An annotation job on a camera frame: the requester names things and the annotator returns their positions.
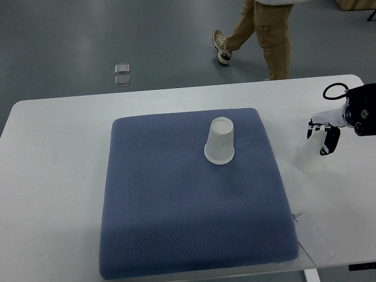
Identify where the white paper cup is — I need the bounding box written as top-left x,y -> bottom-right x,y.
294,130 -> 326,173
204,117 -> 234,165

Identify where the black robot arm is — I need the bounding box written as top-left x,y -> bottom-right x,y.
307,82 -> 375,156

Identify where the blue textured cushion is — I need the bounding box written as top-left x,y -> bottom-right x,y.
99,108 -> 299,280

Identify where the black table control panel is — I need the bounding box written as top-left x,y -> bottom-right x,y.
348,262 -> 376,271

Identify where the white paper cup on cushion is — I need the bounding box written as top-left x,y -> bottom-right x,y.
204,117 -> 234,165

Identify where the upper metal floor plate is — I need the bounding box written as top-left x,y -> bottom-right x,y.
115,63 -> 130,74

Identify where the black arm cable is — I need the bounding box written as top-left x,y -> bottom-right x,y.
322,83 -> 351,101

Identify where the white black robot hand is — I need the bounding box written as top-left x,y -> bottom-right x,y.
307,108 -> 346,156

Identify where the brown box corner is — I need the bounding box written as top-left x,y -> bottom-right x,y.
335,0 -> 376,11

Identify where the black tripod leg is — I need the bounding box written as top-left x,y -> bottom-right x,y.
367,9 -> 376,21

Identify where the person in tan trousers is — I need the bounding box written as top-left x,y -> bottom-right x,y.
211,0 -> 301,80

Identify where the white table leg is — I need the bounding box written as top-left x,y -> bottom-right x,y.
303,268 -> 321,282

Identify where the white paper tag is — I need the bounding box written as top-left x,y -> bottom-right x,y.
294,214 -> 336,266

